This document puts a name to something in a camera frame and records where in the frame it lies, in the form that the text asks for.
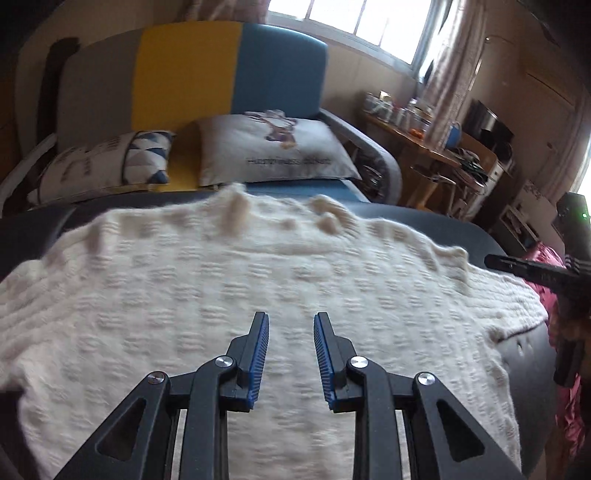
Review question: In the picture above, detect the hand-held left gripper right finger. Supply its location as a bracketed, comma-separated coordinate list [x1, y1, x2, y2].
[314, 312, 527, 480]

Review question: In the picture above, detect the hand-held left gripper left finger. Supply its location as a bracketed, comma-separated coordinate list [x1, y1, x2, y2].
[53, 311, 270, 480]

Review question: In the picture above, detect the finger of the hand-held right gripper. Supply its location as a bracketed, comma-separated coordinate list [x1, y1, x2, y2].
[484, 254, 581, 294]

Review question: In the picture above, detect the white knit sweater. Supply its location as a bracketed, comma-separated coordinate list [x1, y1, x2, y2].
[0, 183, 549, 480]

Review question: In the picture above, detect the glass window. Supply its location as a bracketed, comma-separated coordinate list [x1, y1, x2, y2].
[570, 152, 591, 195]
[268, 0, 437, 65]

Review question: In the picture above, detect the white cabinet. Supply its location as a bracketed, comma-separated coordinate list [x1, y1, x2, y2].
[489, 185, 555, 252]

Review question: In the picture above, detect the black monitor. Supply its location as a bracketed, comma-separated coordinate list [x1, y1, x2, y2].
[464, 99, 514, 155]

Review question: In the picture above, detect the pink cloth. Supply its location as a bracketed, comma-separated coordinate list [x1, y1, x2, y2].
[526, 242, 591, 462]

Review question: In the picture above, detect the wooden side desk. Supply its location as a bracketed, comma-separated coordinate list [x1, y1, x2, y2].
[362, 111, 499, 213]

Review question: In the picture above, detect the row of glass jars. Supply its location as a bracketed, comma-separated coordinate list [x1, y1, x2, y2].
[365, 91, 437, 134]

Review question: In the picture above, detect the beige curtain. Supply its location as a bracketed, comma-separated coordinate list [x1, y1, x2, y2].
[418, 0, 490, 148]
[178, 0, 273, 24]

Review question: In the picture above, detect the grey deer print pillow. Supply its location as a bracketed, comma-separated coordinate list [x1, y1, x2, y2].
[196, 109, 363, 188]

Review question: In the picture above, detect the white triangle pattern pillow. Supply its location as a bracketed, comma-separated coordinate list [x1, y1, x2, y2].
[28, 130, 176, 206]

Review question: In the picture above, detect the grey yellow blue sofa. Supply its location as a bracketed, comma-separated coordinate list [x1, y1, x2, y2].
[0, 21, 402, 217]

